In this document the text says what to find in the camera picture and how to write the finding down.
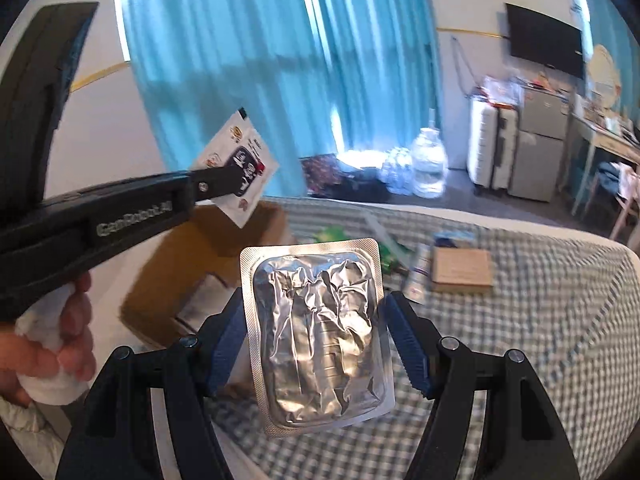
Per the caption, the white suitcase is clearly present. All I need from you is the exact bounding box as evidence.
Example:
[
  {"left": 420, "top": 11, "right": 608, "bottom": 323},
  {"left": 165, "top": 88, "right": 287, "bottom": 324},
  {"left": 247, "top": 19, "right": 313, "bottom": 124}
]
[{"left": 466, "top": 96, "right": 518, "bottom": 195}]

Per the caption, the wooden chair with clothes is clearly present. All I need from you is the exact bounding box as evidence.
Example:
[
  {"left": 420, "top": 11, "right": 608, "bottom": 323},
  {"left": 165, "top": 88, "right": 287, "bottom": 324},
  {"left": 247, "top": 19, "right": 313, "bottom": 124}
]
[{"left": 580, "top": 162, "right": 639, "bottom": 254}]

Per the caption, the black wall television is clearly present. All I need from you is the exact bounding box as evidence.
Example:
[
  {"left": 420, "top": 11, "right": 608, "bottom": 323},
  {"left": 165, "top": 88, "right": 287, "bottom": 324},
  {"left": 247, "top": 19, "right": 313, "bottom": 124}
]
[{"left": 506, "top": 3, "right": 585, "bottom": 79}]

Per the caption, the silver foil blister pack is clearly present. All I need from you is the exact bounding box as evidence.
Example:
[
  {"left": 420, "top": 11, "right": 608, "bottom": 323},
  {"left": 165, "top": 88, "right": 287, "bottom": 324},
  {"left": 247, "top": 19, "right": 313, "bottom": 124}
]
[{"left": 240, "top": 238, "right": 395, "bottom": 438}]

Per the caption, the white cartoon sachet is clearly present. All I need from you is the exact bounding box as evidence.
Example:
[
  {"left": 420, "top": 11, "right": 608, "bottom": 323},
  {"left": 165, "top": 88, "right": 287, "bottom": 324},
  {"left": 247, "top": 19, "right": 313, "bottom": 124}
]
[{"left": 190, "top": 107, "right": 278, "bottom": 228}]

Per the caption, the person left hand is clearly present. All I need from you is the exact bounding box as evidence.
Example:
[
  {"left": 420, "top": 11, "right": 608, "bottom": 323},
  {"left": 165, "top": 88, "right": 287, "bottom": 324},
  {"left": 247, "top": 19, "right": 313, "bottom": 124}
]
[{"left": 0, "top": 271, "right": 98, "bottom": 409}]

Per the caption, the brown cardboard box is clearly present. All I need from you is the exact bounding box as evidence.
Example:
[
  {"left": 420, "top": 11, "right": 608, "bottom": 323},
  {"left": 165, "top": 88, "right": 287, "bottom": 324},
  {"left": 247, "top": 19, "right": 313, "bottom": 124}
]
[{"left": 120, "top": 202, "right": 293, "bottom": 348}]

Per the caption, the wooden dressing desk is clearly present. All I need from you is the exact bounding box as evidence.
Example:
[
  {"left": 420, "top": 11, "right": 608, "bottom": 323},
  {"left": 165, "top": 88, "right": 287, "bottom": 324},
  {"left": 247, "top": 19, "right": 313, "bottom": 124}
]
[{"left": 570, "top": 113, "right": 639, "bottom": 217}]

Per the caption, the pack of water bottles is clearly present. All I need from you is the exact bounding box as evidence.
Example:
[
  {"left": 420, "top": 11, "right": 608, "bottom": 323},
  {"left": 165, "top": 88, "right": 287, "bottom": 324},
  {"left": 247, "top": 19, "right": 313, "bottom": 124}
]
[{"left": 378, "top": 148, "right": 413, "bottom": 195}]

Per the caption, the long grey flat strip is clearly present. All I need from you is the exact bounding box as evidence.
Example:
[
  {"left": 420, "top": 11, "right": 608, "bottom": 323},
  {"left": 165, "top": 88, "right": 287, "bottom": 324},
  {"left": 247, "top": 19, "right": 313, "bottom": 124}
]
[{"left": 362, "top": 211, "right": 411, "bottom": 269}]

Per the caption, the checkered bed sheet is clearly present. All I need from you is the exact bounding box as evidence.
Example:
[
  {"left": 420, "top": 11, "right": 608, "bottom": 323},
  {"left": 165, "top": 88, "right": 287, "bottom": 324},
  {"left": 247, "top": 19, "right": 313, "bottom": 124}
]
[{"left": 208, "top": 198, "right": 639, "bottom": 479}]

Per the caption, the flat brown cardboard package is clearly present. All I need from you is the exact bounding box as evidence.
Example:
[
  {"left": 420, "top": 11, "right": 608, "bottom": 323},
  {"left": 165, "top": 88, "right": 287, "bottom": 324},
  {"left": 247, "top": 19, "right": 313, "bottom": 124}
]
[{"left": 431, "top": 247, "right": 494, "bottom": 294}]

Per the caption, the toothpaste tube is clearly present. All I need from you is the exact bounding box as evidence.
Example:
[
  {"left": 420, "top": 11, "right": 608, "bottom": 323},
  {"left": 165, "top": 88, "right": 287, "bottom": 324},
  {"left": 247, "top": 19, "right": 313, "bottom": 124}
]
[{"left": 402, "top": 244, "right": 431, "bottom": 304}]

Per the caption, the blue white small box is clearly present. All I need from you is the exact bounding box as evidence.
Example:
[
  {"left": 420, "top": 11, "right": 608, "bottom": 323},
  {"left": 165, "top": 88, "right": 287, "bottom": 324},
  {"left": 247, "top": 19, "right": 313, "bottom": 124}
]
[{"left": 433, "top": 230, "right": 477, "bottom": 248}]

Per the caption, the dark patterned bag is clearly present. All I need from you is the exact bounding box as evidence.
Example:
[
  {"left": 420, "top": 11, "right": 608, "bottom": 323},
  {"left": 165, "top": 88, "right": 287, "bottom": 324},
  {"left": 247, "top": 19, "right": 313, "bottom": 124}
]
[{"left": 300, "top": 154, "right": 343, "bottom": 198}]

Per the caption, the large clear water jug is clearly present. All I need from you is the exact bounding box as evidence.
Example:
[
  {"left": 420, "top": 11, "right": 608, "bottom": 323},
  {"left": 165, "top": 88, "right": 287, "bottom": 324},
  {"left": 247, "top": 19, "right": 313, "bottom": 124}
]
[{"left": 410, "top": 127, "right": 448, "bottom": 198}]

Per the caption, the blue window curtain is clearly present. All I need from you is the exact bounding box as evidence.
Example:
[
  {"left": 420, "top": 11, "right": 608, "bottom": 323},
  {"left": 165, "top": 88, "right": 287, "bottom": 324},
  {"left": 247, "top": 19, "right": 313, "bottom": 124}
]
[{"left": 115, "top": 0, "right": 440, "bottom": 196}]

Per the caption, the grey mini fridge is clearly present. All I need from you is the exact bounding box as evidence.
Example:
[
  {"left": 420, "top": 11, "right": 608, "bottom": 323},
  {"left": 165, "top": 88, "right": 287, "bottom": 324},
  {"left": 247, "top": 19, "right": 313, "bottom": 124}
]
[{"left": 508, "top": 84, "right": 568, "bottom": 203}]

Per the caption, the oval vanity mirror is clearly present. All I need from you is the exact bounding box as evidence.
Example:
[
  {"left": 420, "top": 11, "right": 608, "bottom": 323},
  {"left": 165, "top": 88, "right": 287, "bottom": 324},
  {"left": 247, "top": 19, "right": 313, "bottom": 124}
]
[{"left": 587, "top": 44, "right": 622, "bottom": 110}]

